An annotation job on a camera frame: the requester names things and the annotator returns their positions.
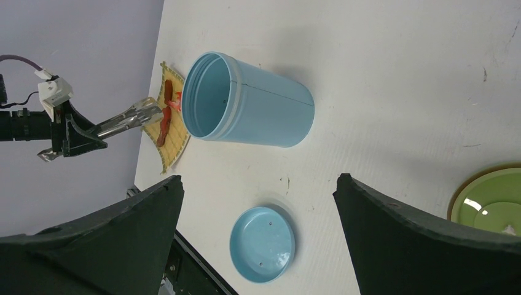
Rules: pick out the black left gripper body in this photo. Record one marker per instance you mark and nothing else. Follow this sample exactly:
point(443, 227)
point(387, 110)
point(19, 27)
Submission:
point(37, 125)

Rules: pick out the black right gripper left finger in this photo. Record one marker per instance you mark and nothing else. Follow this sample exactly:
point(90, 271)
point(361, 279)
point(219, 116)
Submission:
point(120, 249)

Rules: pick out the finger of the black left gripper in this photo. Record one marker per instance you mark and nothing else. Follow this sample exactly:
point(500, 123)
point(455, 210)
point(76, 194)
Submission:
point(81, 137)

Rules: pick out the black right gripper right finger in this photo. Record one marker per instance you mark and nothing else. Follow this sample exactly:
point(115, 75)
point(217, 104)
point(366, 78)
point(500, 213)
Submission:
point(398, 249)

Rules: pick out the metal tongs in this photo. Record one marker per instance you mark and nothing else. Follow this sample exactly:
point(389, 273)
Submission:
point(140, 114)

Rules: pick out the red toy meat slice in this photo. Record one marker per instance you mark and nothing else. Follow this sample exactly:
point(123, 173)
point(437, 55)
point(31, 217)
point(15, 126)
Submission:
point(168, 91)

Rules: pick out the brown toy sausage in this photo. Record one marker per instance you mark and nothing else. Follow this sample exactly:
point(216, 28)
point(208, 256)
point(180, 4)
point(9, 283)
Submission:
point(164, 126)

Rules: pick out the orange toy shrimp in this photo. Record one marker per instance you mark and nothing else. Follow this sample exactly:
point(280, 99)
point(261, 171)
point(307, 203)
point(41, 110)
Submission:
point(175, 103)

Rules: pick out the green round lid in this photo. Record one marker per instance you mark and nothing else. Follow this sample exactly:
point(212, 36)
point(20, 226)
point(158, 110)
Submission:
point(489, 200)

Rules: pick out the blue round lid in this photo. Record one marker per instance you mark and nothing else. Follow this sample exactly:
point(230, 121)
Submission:
point(262, 244)

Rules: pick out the blue cylindrical container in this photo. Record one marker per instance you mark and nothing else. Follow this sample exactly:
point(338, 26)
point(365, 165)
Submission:
point(224, 99)

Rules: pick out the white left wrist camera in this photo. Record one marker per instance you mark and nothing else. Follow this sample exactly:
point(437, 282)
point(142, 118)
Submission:
point(53, 91)

